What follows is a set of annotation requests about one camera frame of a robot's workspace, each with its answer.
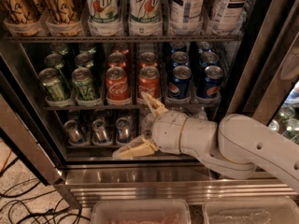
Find front right Coca-Cola can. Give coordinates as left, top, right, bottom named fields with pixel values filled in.
left=137, top=66, right=161, bottom=104

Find middle right Coca-Cola can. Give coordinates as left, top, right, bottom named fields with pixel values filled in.
left=138, top=51, right=158, bottom=68

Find lacroix can shelf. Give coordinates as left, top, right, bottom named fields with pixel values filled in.
left=44, top=0, right=82, bottom=36
left=0, top=0, right=45, bottom=36

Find right clear plastic bin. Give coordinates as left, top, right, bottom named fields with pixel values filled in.
left=202, top=197, right=299, bottom=224

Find left 7UP can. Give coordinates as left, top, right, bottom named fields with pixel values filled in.
left=86, top=0, right=121, bottom=36

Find left water bottle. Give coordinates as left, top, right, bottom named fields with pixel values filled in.
left=141, top=113, right=155, bottom=138

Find clear plastic bin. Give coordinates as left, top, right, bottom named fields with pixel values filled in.
left=90, top=199, right=192, bottom=224
left=202, top=197, right=299, bottom=224

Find middle wire shelf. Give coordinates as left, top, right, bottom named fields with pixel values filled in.
left=43, top=104, right=218, bottom=111

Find coca-cola can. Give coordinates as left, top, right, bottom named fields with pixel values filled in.
left=107, top=52, right=127, bottom=70
left=105, top=67, right=131, bottom=105
left=137, top=66, right=161, bottom=104
left=138, top=51, right=158, bottom=68

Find green can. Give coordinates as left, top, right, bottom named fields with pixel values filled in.
left=44, top=53, right=71, bottom=87
left=72, top=67, right=102, bottom=106
left=38, top=68, right=71, bottom=107
left=75, top=52, right=93, bottom=70

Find silver can shelf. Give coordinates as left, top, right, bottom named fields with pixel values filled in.
left=64, top=119, right=84, bottom=145
left=92, top=119, right=109, bottom=144
left=115, top=118, right=131, bottom=143

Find right fridge glass door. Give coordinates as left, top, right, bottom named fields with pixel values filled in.
left=227, top=0, right=299, bottom=147

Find right Teas Tea bottle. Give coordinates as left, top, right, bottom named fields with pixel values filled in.
left=206, top=0, right=247, bottom=35

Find middle right Pepsi can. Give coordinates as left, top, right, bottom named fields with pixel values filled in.
left=200, top=51, right=219, bottom=67

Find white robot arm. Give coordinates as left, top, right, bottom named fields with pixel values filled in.
left=112, top=92, right=299, bottom=192

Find right water bottle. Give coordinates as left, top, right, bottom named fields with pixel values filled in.
left=195, top=110, right=207, bottom=120

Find left clear plastic bin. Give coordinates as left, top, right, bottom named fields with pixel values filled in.
left=90, top=199, right=192, bottom=224

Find right LaCroix can top shelf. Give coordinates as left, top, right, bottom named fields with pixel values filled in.
left=44, top=0, right=82, bottom=36

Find left silver can bottom shelf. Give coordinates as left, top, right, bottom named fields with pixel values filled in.
left=64, top=119, right=84, bottom=145

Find left Teas Tea bottle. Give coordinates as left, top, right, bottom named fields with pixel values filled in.
left=169, top=0, right=204, bottom=35

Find middle silver can bottom shelf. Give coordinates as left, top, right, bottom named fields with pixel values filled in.
left=92, top=119, right=109, bottom=144

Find open fridge door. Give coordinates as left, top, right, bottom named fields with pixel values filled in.
left=0, top=59, right=81, bottom=209

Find black floor cables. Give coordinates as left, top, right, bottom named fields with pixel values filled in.
left=0, top=157, right=92, bottom=224

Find orange floor cable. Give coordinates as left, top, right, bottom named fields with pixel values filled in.
left=0, top=149, right=13, bottom=175

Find top wire shelf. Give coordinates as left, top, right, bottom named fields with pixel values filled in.
left=4, top=35, right=243, bottom=43

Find wire shelf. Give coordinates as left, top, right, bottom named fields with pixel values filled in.
left=43, top=104, right=218, bottom=111
left=4, top=35, right=243, bottom=43

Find water bottle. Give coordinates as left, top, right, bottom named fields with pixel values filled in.
left=195, top=110, right=207, bottom=120
left=141, top=113, right=155, bottom=138

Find right 7UP can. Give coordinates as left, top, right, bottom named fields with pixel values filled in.
left=129, top=0, right=162, bottom=35

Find front left Pepsi can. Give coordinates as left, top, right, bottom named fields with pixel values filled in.
left=168, top=65, right=192, bottom=99

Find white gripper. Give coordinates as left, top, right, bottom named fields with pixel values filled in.
left=112, top=91, right=187, bottom=160

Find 7up can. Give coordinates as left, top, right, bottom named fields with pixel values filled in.
left=129, top=0, right=162, bottom=35
left=86, top=0, right=121, bottom=36

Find right silver can bottom shelf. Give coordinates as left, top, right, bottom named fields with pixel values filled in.
left=115, top=118, right=131, bottom=143

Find front right Pepsi can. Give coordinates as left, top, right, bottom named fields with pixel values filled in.
left=196, top=65, right=223, bottom=98

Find middle left Pepsi can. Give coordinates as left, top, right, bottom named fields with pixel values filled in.
left=170, top=51, right=190, bottom=68

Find teas tea bottle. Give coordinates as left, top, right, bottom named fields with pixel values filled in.
left=169, top=0, right=204, bottom=35
left=206, top=0, right=247, bottom=35

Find pepsi can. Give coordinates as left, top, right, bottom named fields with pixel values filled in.
left=170, top=51, right=190, bottom=68
left=200, top=51, right=219, bottom=67
left=196, top=65, right=223, bottom=98
left=168, top=65, right=192, bottom=99

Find left LaCroix can top shelf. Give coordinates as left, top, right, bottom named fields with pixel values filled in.
left=0, top=0, right=45, bottom=36

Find middle left Coca-Cola can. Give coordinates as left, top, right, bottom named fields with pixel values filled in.
left=107, top=52, right=127, bottom=70

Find front left Coca-Cola can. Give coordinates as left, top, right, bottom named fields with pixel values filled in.
left=105, top=67, right=131, bottom=105

